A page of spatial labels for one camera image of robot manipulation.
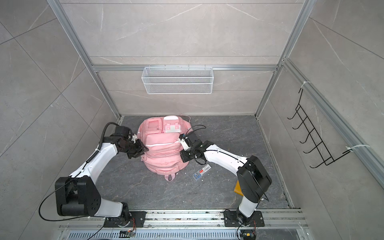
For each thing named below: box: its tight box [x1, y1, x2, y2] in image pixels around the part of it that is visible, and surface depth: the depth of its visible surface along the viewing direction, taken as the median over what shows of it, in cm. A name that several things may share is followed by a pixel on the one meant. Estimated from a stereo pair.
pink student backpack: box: [137, 115, 193, 182], surface depth 88 cm
